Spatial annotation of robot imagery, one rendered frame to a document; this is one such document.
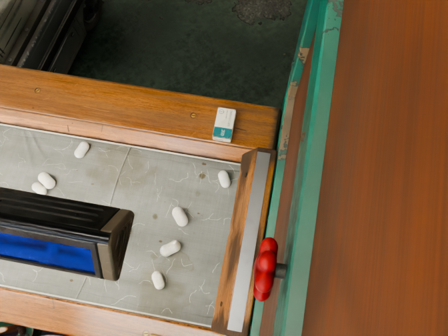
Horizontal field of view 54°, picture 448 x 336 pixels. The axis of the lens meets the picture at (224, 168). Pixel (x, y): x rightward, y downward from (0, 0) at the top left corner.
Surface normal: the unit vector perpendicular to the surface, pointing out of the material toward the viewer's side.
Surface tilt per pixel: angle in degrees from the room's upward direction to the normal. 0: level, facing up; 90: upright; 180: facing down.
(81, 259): 58
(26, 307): 0
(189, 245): 0
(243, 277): 0
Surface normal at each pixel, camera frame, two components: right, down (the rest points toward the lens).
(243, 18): -0.03, -0.28
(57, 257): -0.17, 0.65
